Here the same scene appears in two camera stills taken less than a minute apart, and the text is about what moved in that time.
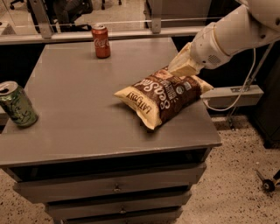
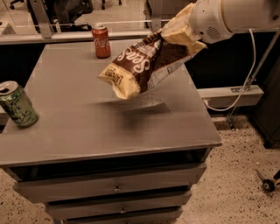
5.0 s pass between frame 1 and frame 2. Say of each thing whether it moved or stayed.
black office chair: stayed
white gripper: moved
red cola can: stayed
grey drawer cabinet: stayed
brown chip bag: moved
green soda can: stayed
